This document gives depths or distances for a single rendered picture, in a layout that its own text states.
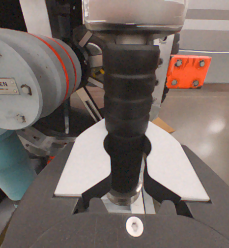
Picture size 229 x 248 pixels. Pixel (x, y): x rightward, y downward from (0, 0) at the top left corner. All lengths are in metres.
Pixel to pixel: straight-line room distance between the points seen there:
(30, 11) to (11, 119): 0.21
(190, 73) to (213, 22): 0.49
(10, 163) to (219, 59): 0.91
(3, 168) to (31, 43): 0.27
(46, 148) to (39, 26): 0.33
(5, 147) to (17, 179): 0.10
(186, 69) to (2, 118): 0.35
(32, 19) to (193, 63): 0.34
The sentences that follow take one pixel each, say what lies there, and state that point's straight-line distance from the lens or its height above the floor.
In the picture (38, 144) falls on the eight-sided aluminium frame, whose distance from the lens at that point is 0.48.
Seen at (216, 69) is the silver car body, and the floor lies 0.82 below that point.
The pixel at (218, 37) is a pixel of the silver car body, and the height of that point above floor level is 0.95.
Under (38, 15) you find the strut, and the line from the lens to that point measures 0.34.
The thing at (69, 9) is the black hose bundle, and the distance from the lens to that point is 0.34.
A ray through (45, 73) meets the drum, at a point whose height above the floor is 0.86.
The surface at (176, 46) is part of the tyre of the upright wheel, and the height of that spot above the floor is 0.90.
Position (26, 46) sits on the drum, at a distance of 0.22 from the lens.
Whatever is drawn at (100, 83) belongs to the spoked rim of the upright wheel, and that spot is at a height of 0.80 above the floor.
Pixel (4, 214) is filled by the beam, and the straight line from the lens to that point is 1.02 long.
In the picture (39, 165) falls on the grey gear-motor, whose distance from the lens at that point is 0.75.
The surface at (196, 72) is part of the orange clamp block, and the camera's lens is 0.34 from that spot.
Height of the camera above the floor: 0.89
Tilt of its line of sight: 31 degrees down
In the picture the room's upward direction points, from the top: straight up
